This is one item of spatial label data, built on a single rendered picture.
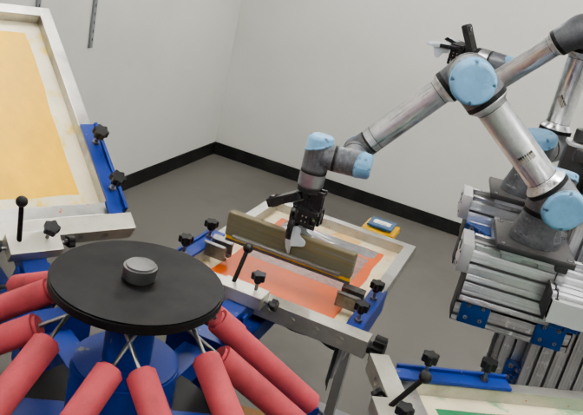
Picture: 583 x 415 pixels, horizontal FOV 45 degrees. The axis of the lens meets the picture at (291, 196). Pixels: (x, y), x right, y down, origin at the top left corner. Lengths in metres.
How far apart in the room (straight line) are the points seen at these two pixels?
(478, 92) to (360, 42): 3.92
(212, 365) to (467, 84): 1.01
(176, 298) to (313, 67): 4.74
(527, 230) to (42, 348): 1.42
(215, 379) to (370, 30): 4.71
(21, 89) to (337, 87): 3.91
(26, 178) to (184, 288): 0.84
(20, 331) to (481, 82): 1.23
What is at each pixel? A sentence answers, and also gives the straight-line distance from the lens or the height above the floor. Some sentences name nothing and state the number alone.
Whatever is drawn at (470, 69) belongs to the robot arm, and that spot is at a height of 1.72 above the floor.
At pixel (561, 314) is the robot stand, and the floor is 1.13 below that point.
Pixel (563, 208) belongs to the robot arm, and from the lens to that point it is 2.00.
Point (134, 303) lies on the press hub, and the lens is 1.23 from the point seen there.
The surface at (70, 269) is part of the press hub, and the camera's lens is 1.31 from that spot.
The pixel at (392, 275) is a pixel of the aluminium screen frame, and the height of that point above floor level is 0.99.
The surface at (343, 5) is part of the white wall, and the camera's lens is 5.79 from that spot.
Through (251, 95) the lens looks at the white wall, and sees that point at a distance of 6.14.
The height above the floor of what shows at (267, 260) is 0.96.
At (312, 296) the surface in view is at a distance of 2.16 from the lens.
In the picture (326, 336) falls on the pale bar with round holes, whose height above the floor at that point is 1.01.
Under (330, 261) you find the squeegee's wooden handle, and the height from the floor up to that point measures 1.10.
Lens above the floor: 1.94
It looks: 20 degrees down
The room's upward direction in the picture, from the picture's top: 13 degrees clockwise
